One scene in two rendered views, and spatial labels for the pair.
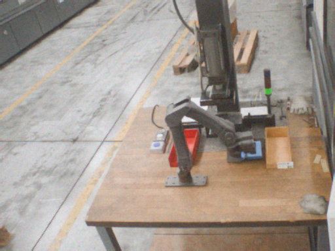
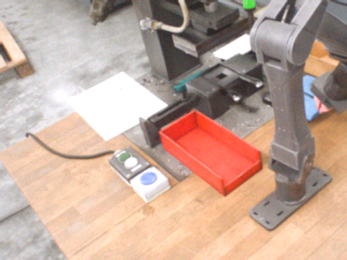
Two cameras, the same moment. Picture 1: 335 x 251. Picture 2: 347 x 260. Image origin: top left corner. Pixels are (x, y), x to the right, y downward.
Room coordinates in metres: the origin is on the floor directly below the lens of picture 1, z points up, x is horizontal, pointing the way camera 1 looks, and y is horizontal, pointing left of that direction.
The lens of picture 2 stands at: (0.92, 0.74, 1.68)
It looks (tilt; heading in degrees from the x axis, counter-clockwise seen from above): 35 degrees down; 316
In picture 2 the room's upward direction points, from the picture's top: 11 degrees counter-clockwise
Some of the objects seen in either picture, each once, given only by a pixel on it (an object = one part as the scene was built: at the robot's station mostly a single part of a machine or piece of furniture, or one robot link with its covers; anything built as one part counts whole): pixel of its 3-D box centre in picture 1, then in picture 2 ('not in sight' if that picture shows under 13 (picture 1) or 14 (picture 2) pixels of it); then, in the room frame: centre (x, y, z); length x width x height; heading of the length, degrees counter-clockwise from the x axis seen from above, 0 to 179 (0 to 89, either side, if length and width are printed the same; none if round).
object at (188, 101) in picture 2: (192, 126); (175, 113); (1.74, 0.13, 0.95); 0.15 x 0.03 x 0.10; 79
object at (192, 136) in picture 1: (184, 147); (209, 149); (1.58, 0.18, 0.93); 0.25 x 0.12 x 0.06; 169
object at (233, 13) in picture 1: (217, 21); not in sight; (5.25, -0.27, 0.40); 0.67 x 0.60 x 0.50; 161
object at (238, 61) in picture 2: (223, 119); (223, 74); (1.71, -0.05, 0.98); 0.20 x 0.10 x 0.01; 79
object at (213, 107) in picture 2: (224, 126); (226, 87); (1.71, -0.05, 0.94); 0.20 x 0.10 x 0.07; 79
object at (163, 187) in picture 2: (158, 149); (151, 187); (1.64, 0.33, 0.90); 0.07 x 0.07 x 0.06; 79
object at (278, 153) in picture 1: (278, 147); (346, 66); (1.46, -0.30, 0.93); 0.25 x 0.13 x 0.08; 169
